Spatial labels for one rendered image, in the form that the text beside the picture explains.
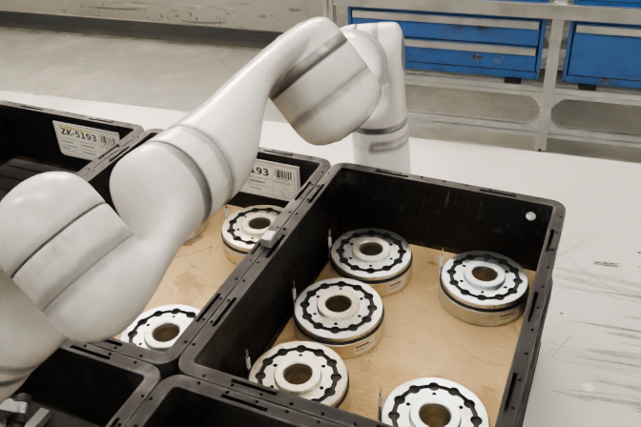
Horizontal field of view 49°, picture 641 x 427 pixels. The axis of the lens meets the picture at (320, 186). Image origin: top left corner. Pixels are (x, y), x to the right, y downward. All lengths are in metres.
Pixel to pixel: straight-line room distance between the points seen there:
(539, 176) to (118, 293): 1.06
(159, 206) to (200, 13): 3.57
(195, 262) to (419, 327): 0.31
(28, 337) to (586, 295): 0.83
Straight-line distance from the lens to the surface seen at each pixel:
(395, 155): 1.13
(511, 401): 0.65
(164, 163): 0.48
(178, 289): 0.92
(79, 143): 1.18
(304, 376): 0.77
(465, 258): 0.90
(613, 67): 2.72
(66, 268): 0.42
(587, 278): 1.16
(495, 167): 1.40
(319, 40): 0.64
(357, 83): 0.64
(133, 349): 0.71
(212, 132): 0.51
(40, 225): 0.43
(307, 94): 0.63
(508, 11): 2.61
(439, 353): 0.82
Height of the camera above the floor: 1.41
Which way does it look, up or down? 32 degrees down
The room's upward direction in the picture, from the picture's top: 3 degrees counter-clockwise
